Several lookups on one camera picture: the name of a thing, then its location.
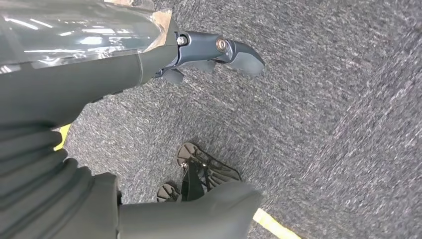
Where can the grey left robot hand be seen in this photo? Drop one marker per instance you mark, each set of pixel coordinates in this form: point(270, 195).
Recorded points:
point(66, 82)

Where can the yellow floor tape square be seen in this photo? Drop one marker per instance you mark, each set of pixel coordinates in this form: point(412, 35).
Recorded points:
point(273, 224)

